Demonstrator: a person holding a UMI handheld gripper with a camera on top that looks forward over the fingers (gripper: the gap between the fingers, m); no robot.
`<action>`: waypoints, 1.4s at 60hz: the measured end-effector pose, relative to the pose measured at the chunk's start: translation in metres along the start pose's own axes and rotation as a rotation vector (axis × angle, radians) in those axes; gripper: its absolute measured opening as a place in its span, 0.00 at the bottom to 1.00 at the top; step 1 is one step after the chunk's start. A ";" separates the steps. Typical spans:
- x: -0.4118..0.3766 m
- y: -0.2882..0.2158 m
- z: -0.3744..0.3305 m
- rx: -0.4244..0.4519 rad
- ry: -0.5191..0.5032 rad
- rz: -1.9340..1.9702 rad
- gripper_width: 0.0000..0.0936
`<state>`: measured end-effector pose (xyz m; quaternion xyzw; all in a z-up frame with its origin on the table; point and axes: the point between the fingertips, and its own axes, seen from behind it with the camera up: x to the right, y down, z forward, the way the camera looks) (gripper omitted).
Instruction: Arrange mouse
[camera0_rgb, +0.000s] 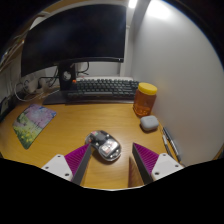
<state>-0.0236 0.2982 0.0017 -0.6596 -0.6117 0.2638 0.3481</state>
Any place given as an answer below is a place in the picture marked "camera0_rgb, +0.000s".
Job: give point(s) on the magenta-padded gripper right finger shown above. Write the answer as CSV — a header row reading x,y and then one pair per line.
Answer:
x,y
160,165

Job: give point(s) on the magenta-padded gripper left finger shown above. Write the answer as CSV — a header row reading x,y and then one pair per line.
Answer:
x,y
63,165

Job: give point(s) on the transparent computer mouse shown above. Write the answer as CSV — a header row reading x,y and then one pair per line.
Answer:
x,y
103,145

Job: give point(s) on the flower print mouse pad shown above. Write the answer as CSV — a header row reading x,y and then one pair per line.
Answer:
x,y
32,123

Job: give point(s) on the silver pen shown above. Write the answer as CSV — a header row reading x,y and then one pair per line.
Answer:
x,y
166,146

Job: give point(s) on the white earbuds case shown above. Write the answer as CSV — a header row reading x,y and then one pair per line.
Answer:
x,y
149,123

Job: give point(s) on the orange jar with yellow lid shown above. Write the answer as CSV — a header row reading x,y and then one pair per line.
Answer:
x,y
144,100

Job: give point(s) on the dark grey monitor stand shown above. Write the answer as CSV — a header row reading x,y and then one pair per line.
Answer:
x,y
54,98

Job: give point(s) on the black box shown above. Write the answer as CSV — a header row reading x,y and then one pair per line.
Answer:
x,y
5,107

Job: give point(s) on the white power strip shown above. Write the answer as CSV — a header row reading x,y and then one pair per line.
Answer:
x,y
31,86

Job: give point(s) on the black keyboard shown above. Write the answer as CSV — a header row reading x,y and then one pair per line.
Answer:
x,y
103,89

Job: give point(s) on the white flat box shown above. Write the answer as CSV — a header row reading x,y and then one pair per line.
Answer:
x,y
103,78

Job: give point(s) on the black computer monitor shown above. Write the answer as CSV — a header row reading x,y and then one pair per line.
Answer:
x,y
73,36

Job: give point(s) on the wooden wall shelf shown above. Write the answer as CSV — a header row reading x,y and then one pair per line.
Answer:
x,y
20,38

